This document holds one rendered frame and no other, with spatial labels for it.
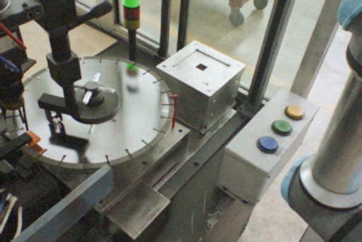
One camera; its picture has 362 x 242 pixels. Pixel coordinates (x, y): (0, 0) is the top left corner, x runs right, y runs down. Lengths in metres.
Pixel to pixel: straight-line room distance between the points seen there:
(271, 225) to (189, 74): 1.01
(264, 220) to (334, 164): 1.20
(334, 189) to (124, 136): 0.40
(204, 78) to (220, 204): 0.33
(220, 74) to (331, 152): 0.47
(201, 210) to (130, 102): 0.31
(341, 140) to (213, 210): 0.41
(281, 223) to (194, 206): 0.98
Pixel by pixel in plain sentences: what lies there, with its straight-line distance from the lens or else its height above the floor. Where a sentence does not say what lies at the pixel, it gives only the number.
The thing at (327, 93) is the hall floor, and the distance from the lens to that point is 2.59.
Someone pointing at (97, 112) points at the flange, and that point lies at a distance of 0.78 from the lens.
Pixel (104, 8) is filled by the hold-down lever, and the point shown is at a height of 1.21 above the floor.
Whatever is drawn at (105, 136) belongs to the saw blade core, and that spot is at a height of 0.95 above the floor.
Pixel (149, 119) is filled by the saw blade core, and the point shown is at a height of 0.95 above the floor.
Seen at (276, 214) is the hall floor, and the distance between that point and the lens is 1.84.
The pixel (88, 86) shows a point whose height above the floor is 1.00.
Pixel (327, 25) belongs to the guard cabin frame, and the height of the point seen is 1.09.
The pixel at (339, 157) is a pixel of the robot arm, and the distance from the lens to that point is 0.60.
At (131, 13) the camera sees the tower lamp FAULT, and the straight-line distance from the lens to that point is 0.99.
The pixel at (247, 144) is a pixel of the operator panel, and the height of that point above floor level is 0.90.
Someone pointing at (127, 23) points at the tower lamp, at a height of 0.99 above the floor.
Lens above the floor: 1.50
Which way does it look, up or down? 45 degrees down
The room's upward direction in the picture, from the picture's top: 6 degrees clockwise
